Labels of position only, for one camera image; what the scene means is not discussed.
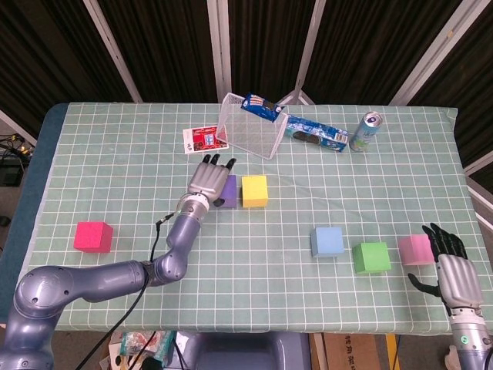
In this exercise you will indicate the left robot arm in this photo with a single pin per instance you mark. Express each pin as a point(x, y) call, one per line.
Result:
point(96, 279)

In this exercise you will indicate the pink foam cube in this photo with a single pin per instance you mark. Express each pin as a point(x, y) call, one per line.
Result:
point(415, 250)

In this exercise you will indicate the yellow foam cube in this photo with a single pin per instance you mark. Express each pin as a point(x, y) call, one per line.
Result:
point(254, 189)

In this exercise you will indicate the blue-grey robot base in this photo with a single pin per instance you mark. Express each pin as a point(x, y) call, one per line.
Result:
point(239, 352)

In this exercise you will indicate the light blue drink can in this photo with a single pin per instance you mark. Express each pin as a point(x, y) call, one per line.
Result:
point(364, 135)

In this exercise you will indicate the crimson foam cube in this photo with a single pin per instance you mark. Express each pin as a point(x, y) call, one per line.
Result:
point(92, 237)

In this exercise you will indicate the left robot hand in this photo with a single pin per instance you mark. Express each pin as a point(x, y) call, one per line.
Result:
point(208, 179)

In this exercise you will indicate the small blue cookie pack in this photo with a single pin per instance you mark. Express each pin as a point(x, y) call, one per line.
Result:
point(262, 106)

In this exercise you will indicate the green checked tablecloth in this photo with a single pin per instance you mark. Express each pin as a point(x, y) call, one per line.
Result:
point(250, 277)

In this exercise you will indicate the brown cardboard box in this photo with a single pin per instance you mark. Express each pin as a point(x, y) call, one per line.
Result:
point(350, 352)

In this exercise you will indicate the red and white card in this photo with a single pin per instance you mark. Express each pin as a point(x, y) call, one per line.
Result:
point(202, 139)

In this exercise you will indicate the green foam cube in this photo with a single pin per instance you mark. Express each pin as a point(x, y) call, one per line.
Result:
point(371, 258)

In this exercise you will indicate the light blue foam cube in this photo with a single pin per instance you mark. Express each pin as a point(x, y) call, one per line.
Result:
point(328, 242)

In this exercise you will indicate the long blue cookie package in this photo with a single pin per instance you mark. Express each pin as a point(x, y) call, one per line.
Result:
point(316, 133)

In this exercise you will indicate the black device box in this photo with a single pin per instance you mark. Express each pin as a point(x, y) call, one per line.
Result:
point(11, 172)

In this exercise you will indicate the colourful snack bags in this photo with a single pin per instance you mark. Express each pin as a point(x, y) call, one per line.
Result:
point(135, 347)

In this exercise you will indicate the purple foam cube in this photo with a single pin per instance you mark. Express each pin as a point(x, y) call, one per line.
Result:
point(230, 190)

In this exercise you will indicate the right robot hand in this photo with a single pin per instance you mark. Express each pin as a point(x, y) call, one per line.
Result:
point(460, 281)

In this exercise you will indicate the white partition frame post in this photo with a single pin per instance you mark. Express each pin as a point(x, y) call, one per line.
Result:
point(15, 125)
point(111, 50)
point(479, 192)
point(219, 50)
point(306, 50)
point(435, 58)

